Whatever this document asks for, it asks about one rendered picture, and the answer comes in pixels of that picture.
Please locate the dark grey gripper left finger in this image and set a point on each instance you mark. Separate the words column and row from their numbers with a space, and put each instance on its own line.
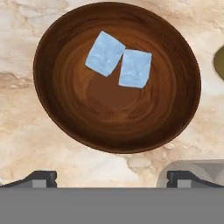
column 43, row 176

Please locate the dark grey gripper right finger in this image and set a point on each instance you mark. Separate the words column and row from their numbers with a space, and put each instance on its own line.
column 180, row 176

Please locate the grey glass cup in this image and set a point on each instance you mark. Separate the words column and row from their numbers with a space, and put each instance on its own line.
column 201, row 168

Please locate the brown wooden bowl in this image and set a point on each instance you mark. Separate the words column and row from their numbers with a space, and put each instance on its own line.
column 116, row 116

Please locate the pale blue ice cube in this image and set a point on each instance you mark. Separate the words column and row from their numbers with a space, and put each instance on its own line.
column 104, row 54
column 135, row 68

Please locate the olive green round object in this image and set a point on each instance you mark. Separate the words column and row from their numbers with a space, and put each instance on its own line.
column 220, row 62

